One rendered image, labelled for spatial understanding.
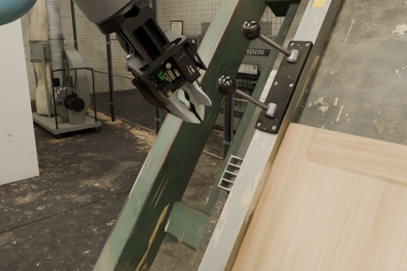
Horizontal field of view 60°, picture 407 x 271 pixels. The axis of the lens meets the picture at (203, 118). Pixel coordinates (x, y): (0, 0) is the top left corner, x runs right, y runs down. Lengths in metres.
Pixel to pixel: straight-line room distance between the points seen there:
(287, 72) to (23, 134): 3.56
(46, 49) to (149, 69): 5.65
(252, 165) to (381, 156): 0.22
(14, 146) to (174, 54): 3.71
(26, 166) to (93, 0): 3.81
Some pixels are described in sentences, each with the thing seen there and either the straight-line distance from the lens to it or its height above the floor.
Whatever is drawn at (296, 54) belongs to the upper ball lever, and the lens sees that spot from 0.72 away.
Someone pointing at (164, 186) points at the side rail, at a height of 1.18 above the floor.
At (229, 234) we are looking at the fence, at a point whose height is 1.17.
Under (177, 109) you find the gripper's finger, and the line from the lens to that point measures 0.49.
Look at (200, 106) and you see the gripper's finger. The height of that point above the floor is 1.41.
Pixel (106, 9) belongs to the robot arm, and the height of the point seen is 1.55.
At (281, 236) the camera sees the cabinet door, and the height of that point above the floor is 1.19.
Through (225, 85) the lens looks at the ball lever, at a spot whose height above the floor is 1.43.
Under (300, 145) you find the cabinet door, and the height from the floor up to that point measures 1.32.
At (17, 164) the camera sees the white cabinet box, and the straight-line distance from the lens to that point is 4.14.
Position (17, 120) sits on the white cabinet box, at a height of 0.63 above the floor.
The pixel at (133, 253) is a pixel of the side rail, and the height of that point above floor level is 1.05.
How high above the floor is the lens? 1.52
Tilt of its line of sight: 14 degrees down
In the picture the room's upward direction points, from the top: straight up
